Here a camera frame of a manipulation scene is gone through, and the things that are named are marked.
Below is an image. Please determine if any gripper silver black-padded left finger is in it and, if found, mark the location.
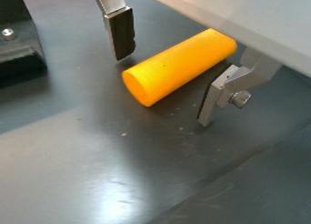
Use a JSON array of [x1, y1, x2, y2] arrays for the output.
[[97, 0, 137, 60]]

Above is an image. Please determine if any yellow oval cylinder peg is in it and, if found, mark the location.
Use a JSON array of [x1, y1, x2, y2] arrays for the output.
[[122, 29, 237, 107]]

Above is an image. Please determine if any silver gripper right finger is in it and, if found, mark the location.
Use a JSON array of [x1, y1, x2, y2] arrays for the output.
[[198, 47, 282, 127]]

